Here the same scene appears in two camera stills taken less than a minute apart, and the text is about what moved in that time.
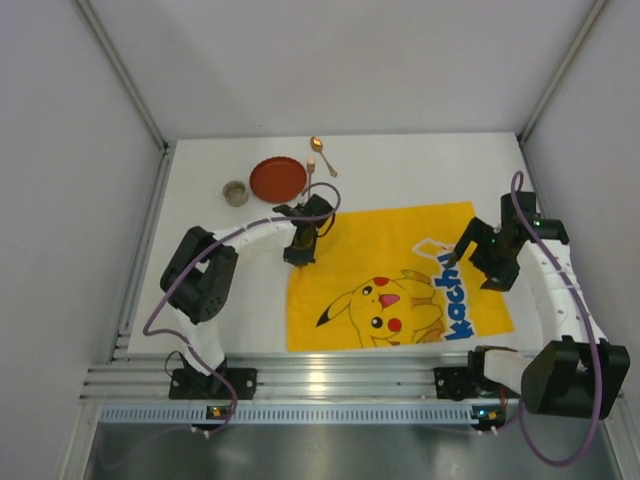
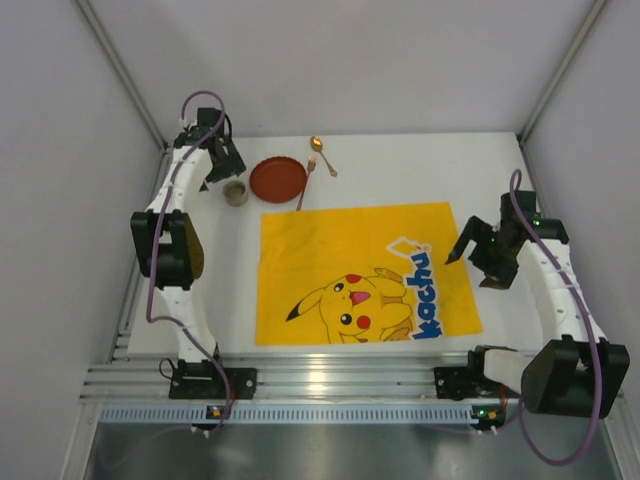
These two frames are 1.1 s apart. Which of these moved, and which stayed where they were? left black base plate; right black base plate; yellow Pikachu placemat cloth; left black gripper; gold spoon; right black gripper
Moved: left black gripper; yellow Pikachu placemat cloth
Stayed: right black gripper; left black base plate; right black base plate; gold spoon
